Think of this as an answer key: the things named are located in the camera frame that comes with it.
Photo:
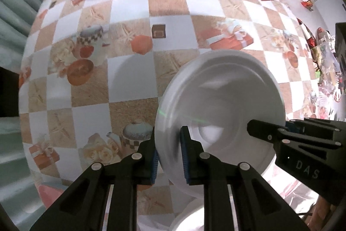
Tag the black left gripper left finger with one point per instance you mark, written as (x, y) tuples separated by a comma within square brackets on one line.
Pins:
[(104, 190)]

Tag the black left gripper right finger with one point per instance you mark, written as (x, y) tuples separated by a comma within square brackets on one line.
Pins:
[(236, 197)]

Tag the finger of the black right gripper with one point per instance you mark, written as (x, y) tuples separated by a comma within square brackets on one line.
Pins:
[(311, 131)]

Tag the white foam bowl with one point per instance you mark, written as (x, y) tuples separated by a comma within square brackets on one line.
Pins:
[(215, 96), (191, 218)]

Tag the pink plastic plate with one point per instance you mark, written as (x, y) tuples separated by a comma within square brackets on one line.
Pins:
[(49, 192)]

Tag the checkered patterned tablecloth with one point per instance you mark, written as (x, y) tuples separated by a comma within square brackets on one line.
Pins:
[(94, 71)]

